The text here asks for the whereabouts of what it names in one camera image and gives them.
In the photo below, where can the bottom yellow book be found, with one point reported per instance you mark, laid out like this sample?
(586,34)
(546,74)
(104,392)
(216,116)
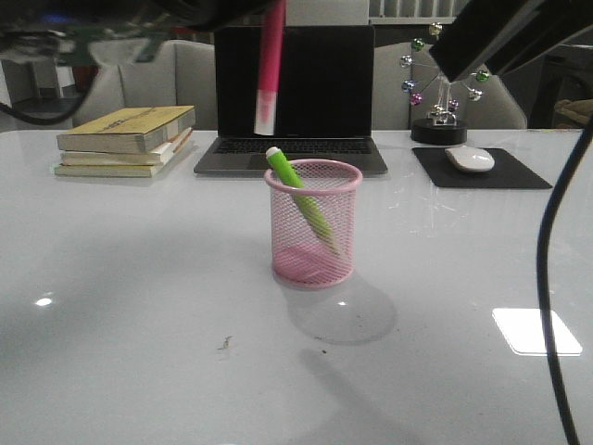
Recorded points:
(124,171)

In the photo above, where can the ferris wheel desk toy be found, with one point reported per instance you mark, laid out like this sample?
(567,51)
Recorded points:
(440,126)

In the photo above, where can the top yellow book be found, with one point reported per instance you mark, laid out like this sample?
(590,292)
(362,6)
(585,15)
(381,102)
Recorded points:
(129,130)

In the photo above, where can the pink highlighter pen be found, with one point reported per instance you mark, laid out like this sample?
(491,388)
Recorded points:
(270,56)

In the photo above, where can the grey chair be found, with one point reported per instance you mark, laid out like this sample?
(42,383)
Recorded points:
(182,73)
(391,110)

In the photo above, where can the left grey chair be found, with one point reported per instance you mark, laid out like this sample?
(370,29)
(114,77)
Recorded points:
(182,73)

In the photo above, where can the middle cream book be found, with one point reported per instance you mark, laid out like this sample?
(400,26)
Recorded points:
(158,156)

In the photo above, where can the pink mesh pen holder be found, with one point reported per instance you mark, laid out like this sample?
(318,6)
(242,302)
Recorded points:
(312,226)

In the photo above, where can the white computer mouse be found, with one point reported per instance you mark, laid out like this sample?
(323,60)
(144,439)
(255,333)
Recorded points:
(470,159)

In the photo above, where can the grey open laptop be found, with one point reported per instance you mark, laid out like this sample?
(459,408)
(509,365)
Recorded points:
(324,104)

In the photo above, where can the right grey chair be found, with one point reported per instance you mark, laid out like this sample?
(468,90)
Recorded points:
(391,110)

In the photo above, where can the yellow book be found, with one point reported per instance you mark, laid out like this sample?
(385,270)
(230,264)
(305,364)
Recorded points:
(129,130)
(124,171)

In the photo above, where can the black mouse pad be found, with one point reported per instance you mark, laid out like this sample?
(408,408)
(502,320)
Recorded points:
(507,173)

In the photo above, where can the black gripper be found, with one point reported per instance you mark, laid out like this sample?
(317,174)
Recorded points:
(505,35)
(75,33)

